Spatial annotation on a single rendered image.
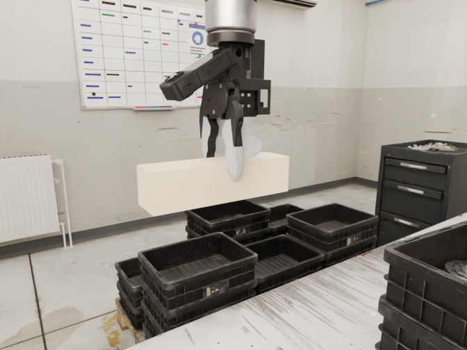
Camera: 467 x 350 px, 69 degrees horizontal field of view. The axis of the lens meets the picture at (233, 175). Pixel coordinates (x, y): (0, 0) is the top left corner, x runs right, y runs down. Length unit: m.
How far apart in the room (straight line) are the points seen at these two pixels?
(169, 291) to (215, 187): 0.79
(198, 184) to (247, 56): 0.20
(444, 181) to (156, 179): 1.99
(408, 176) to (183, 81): 2.04
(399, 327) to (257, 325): 0.30
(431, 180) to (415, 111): 2.40
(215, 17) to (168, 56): 2.74
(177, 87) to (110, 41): 2.65
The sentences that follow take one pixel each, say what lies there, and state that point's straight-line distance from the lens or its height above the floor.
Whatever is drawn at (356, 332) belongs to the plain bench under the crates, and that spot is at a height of 0.70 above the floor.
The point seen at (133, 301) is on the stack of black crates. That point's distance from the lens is 1.72.
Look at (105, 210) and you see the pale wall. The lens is 3.20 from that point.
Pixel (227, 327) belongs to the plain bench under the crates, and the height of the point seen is 0.70.
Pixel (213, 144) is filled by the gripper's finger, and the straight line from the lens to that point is 0.55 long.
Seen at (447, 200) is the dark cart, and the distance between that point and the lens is 2.28.
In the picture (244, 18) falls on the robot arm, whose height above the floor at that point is 1.31.
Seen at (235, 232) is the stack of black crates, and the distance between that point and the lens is 1.81.
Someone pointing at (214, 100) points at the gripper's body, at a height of 1.20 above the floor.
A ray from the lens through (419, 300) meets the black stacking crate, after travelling 0.71.
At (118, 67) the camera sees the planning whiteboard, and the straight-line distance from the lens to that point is 3.09.
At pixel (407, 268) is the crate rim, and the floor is 0.91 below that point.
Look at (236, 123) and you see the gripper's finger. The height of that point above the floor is 1.17.
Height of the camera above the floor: 1.21
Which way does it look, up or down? 13 degrees down
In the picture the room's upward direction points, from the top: straight up
